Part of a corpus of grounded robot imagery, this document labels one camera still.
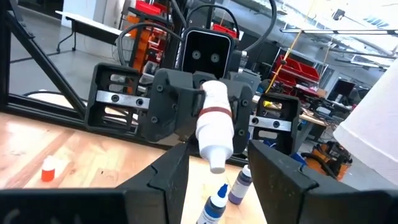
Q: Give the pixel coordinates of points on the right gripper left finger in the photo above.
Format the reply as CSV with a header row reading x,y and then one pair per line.
x,y
155,193

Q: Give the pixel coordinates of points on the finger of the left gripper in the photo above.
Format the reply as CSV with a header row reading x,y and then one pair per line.
x,y
174,109
242,124

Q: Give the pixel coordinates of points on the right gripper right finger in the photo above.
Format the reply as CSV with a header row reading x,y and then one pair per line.
x,y
286,193

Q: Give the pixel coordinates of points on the small red food coloring bottle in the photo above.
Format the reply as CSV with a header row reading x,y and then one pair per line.
x,y
214,133

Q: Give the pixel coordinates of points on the small orange food coloring bottle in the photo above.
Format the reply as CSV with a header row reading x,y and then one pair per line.
x,y
48,174

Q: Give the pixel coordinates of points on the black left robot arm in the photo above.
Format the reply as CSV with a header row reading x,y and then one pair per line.
x,y
177,31

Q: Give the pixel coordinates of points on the purple tip food coloring bottle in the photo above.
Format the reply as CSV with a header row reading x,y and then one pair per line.
x,y
239,189

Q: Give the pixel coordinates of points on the blue tip food coloring bottle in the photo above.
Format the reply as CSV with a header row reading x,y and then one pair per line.
x,y
213,210

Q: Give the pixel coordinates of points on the orange parts rack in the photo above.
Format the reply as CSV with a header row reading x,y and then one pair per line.
x,y
146,46

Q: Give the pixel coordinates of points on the orange black vacuum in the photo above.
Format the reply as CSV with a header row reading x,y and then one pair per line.
x,y
332,158

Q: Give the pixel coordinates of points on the white bench table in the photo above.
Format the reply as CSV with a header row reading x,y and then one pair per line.
x,y
93,26

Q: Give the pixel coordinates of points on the red storage bin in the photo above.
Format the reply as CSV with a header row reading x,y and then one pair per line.
x,y
146,7
225,31
297,67

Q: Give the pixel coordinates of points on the black monitor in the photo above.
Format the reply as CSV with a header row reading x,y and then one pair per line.
x,y
340,90

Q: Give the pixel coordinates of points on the white shade silver table lamp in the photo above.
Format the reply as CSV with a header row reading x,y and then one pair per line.
x,y
373,133

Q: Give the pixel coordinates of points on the ceiling light strip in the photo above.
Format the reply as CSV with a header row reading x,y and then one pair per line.
x,y
339,31

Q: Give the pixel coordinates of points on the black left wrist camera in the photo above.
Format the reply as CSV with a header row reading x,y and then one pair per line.
x,y
206,40

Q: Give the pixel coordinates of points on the black aluminium frame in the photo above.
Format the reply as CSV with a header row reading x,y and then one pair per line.
x,y
37,109

